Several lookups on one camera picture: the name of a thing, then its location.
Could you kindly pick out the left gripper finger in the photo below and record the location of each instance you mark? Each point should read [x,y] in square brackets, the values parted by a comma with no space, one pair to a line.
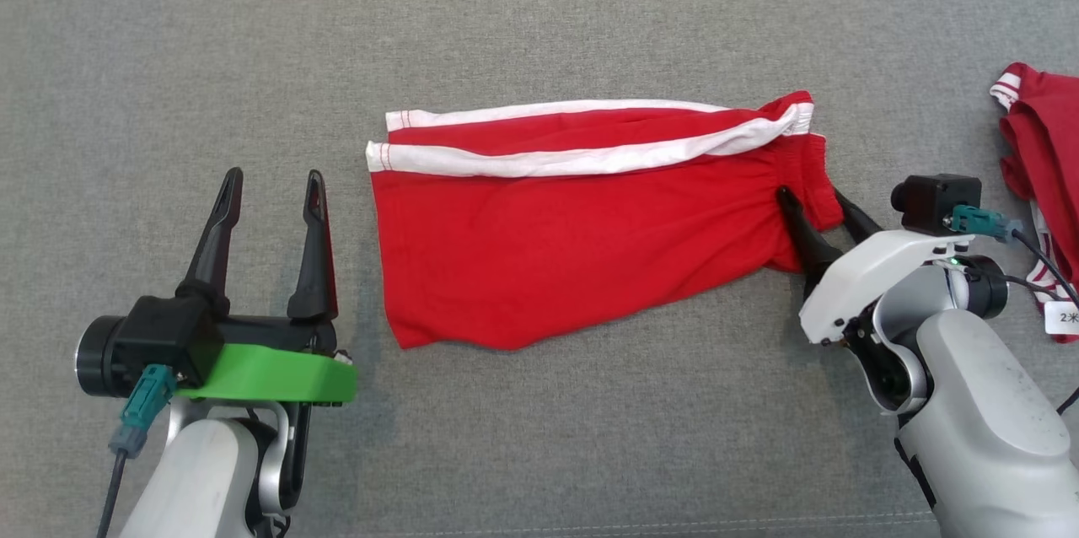
[314,268]
[215,251]

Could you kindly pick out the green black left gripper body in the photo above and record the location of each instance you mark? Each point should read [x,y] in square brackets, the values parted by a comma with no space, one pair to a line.
[270,373]

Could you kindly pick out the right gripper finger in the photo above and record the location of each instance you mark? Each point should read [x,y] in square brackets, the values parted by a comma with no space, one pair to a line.
[809,247]
[858,224]

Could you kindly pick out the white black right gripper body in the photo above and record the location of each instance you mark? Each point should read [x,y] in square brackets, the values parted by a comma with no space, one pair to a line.
[877,268]

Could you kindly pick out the red Bulls 23 jersey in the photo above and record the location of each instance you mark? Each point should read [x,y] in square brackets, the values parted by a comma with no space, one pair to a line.
[1049,142]

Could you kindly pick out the red shorts with white stripes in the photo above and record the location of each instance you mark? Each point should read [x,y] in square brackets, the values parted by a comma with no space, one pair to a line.
[548,243]

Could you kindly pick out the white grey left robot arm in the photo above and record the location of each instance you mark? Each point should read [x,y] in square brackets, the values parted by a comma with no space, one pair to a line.
[202,479]

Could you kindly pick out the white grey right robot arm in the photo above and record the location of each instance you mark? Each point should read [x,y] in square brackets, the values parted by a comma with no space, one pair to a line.
[969,403]

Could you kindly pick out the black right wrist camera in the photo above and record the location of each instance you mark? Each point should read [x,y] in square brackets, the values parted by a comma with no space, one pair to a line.
[936,202]

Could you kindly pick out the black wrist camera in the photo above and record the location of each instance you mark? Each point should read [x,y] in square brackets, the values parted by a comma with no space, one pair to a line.
[936,202]
[160,340]

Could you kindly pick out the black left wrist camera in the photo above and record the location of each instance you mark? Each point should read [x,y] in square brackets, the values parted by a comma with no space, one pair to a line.
[160,340]

